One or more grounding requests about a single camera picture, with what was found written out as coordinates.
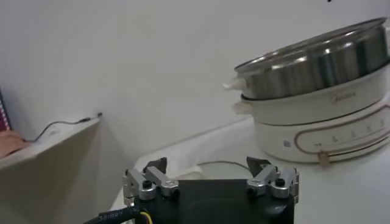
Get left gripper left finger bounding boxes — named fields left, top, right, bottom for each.
left=122, top=156, right=181, bottom=201

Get person's bare hand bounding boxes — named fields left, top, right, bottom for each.
left=0, top=130, right=30, bottom=159

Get stainless steel steamer basket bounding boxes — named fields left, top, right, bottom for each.
left=223, top=17, right=390, bottom=101

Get glass lid with white handle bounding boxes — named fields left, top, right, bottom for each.
left=173, top=160, right=254, bottom=181

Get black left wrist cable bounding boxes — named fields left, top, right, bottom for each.
left=82, top=205, right=153, bottom=224

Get thin black usb cable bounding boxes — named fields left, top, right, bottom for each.
left=24, top=112, right=104, bottom=144

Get white electric cooker base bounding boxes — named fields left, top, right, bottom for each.
left=231, top=63, right=390, bottom=167

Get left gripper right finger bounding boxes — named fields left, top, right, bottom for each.
left=246, top=156, right=300, bottom=200

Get white side table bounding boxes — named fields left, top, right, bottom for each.
left=0, top=117, right=102, bottom=224

